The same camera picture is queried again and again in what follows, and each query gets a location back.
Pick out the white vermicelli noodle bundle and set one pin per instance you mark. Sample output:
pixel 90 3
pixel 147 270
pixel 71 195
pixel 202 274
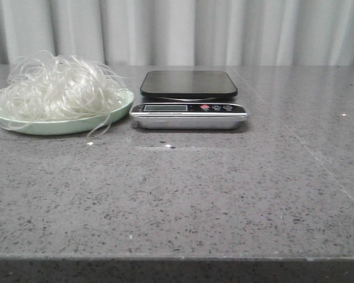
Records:
pixel 44 87

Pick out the black silver kitchen scale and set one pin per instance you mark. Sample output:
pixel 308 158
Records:
pixel 188 100

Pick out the white pleated curtain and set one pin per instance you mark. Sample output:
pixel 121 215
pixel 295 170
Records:
pixel 260 33

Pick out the light green plate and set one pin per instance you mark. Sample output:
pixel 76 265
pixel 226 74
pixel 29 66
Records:
pixel 63 127

